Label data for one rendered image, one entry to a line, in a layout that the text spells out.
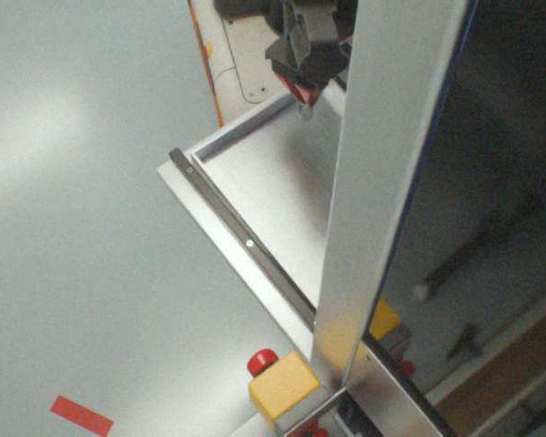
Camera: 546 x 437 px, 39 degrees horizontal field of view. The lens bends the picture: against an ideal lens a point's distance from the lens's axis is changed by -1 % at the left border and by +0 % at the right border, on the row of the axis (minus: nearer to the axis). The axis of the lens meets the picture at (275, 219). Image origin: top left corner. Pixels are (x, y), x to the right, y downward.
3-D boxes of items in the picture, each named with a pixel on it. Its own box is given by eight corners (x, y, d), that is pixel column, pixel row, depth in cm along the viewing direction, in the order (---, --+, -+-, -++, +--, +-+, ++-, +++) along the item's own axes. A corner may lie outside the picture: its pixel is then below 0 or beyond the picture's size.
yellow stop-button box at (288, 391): (328, 409, 97) (332, 395, 91) (282, 444, 95) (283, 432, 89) (291, 361, 100) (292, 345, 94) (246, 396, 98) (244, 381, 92)
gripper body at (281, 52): (319, 95, 107) (320, 57, 100) (263, 61, 110) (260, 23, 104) (348, 67, 109) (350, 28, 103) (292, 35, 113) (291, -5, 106)
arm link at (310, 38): (347, -58, 95) (278, -54, 94) (370, 6, 89) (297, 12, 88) (334, 15, 105) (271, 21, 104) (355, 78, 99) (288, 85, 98)
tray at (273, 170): (463, 231, 117) (469, 221, 114) (327, 331, 110) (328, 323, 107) (323, 82, 129) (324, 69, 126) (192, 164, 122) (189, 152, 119)
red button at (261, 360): (287, 373, 98) (288, 364, 94) (261, 392, 97) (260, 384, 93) (268, 350, 99) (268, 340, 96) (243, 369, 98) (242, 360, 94)
